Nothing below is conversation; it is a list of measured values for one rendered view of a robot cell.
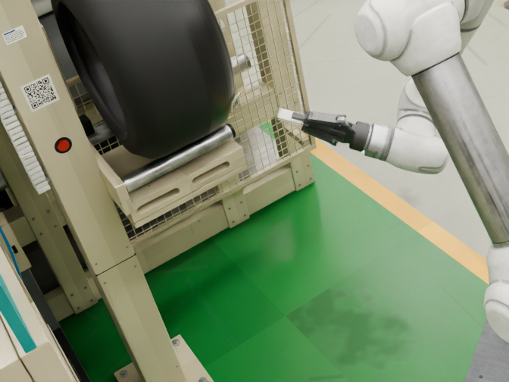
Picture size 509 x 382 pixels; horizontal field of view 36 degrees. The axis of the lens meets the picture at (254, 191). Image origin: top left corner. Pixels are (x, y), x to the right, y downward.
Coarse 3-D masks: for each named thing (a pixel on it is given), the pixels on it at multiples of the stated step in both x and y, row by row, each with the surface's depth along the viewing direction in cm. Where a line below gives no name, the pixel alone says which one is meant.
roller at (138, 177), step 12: (216, 132) 217; (228, 132) 217; (192, 144) 214; (204, 144) 215; (216, 144) 216; (168, 156) 212; (180, 156) 213; (192, 156) 214; (144, 168) 210; (156, 168) 211; (168, 168) 212; (132, 180) 208; (144, 180) 210
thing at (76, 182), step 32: (0, 0) 175; (0, 32) 179; (32, 32) 183; (0, 64) 183; (32, 64) 186; (64, 96) 195; (32, 128) 194; (64, 128) 199; (64, 160) 203; (64, 192) 208; (96, 192) 213; (96, 224) 218; (96, 256) 224; (128, 256) 230; (128, 288) 236; (128, 320) 242; (160, 320) 249; (128, 352) 264; (160, 352) 256
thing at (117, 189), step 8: (96, 152) 216; (96, 160) 213; (104, 160) 212; (104, 168) 209; (104, 176) 208; (112, 176) 206; (112, 184) 203; (120, 184) 202; (112, 192) 209; (120, 192) 203; (120, 200) 204; (128, 200) 206; (120, 208) 210; (128, 208) 207
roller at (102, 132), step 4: (104, 124) 231; (96, 128) 230; (100, 128) 230; (104, 128) 230; (108, 128) 230; (96, 132) 229; (100, 132) 229; (104, 132) 230; (108, 132) 230; (88, 136) 228; (92, 136) 228; (96, 136) 229; (100, 136) 229; (104, 136) 230; (108, 136) 231; (92, 140) 229; (96, 140) 229; (100, 140) 230; (104, 140) 231; (92, 144) 229; (96, 144) 231
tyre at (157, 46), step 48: (96, 0) 181; (144, 0) 182; (192, 0) 185; (96, 48) 185; (144, 48) 181; (192, 48) 186; (96, 96) 224; (144, 96) 185; (192, 96) 191; (144, 144) 198
